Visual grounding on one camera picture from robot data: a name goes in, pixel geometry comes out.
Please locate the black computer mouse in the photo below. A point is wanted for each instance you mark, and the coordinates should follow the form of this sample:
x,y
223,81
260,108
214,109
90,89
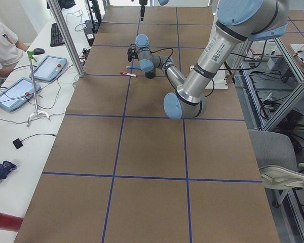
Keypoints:
x,y
39,51

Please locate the aluminium frame post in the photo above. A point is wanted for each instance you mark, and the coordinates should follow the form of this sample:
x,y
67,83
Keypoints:
x,y
59,18

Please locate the red cylinder bottle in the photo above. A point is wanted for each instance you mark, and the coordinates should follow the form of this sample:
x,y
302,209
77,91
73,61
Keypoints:
x,y
10,222

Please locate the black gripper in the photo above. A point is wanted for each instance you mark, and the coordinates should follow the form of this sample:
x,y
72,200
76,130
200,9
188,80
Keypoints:
x,y
150,74
142,10

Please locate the black keyboard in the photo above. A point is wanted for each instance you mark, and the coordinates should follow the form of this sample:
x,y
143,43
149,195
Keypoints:
x,y
56,38

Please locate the lower teach pendant tablet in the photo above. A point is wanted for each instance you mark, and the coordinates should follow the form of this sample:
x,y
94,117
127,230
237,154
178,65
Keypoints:
x,y
17,94

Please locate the metal stand with green clip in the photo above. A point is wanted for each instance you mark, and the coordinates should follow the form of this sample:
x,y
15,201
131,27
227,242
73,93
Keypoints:
x,y
37,113

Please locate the small black square device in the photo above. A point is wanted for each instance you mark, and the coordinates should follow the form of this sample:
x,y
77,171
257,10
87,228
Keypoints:
x,y
17,143

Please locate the blue highlighter pen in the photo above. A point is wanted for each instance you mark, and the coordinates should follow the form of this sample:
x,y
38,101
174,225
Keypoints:
x,y
133,67

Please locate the red white marker pen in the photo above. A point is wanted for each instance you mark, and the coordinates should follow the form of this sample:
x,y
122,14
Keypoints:
x,y
128,74

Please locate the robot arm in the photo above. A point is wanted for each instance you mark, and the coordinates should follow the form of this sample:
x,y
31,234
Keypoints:
x,y
237,21
162,2

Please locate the teach pendant tablet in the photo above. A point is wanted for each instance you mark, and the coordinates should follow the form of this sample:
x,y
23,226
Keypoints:
x,y
49,68
17,94

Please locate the grey office chair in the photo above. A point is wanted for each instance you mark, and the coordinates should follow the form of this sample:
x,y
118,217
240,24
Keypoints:
x,y
276,160

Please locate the black mesh pen holder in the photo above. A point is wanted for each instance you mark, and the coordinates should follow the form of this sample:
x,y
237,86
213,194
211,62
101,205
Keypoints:
x,y
150,75

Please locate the person in white shirt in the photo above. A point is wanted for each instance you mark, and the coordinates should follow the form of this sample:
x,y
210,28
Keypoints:
x,y
12,50

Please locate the upper teach pendant tablet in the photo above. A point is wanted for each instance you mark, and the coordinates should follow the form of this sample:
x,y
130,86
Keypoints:
x,y
49,68

